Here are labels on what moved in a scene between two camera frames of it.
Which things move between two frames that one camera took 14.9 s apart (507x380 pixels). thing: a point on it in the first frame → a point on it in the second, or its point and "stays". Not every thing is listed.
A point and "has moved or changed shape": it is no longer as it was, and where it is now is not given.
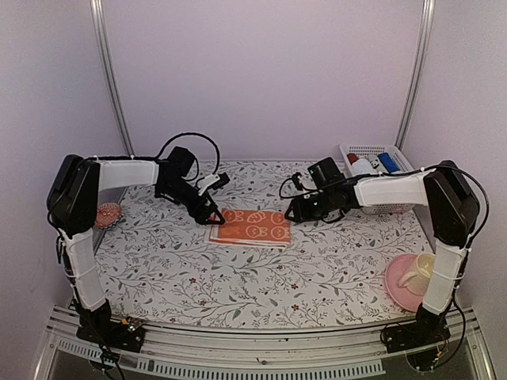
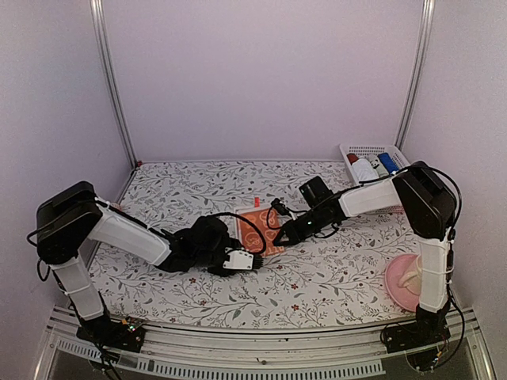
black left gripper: (203, 217) → (230, 241)
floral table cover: (159, 266) stays
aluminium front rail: (356, 351) stays
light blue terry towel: (363, 166) stays
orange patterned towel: (251, 227) has moved or changed shape
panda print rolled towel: (375, 162) stays
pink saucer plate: (399, 268) stays
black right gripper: (301, 210) → (295, 232)
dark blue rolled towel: (388, 162) stays
